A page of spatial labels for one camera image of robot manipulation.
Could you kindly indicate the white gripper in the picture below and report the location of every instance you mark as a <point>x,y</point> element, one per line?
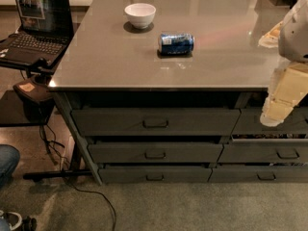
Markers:
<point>295,36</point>

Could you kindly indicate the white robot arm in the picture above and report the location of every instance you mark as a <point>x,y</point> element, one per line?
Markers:
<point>293,39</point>

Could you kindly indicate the black open laptop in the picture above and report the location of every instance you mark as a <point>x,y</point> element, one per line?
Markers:
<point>45,32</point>

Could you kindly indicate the blue soda can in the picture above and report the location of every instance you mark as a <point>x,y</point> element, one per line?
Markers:
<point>175,44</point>

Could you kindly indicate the white ceramic bowl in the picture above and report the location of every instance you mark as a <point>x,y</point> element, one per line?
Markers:
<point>140,15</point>

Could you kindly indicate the grey cabinet frame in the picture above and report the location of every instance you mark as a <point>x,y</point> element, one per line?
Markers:
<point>64,106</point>

